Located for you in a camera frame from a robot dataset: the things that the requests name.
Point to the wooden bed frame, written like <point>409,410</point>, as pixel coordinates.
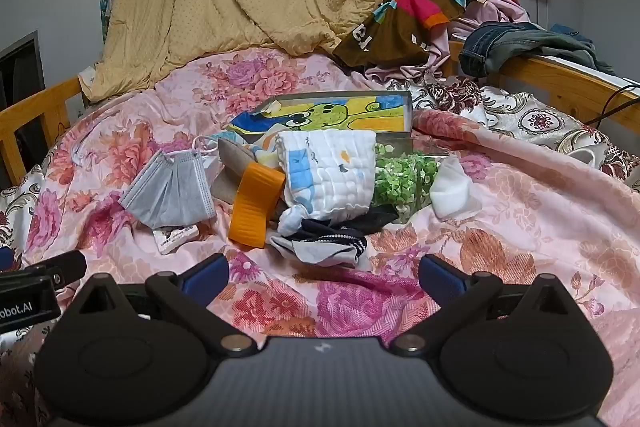
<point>550,82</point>

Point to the pale pink cloth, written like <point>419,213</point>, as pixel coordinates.
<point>495,12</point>

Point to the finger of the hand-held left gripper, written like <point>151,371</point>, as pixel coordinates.
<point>60,267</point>

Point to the white muslin towel blue print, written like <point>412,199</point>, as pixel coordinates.
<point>330,172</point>

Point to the orange ribbed object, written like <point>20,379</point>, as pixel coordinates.
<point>255,207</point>

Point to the grey face mask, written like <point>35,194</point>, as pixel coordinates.
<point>170,192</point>

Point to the grey cartoon print box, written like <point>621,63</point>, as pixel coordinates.
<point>325,112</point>

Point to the navy white striped sock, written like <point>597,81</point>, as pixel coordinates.
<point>325,242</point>

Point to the small white card packet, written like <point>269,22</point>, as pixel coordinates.
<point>175,239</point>

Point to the glass jar of green bits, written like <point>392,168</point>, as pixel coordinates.
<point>400,182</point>

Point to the teal wall poster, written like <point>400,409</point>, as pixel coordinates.
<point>105,2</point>

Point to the ornate cream maroon cloth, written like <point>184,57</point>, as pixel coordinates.
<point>540,122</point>

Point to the brown multicoloured patch shirt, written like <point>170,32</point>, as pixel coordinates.
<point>395,32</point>

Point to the pastel striped sock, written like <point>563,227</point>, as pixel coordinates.
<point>262,154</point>

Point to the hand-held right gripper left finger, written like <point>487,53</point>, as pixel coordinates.
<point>206,278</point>

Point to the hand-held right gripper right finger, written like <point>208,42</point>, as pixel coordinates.
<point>440,279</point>

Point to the plain white cloth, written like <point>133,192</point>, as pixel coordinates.
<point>455,192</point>

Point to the pink floral bedsheet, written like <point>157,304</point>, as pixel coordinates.
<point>500,217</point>

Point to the dark framed panel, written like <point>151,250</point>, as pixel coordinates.
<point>17,107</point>

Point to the blue denim jeans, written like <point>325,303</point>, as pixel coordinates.
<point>500,42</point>

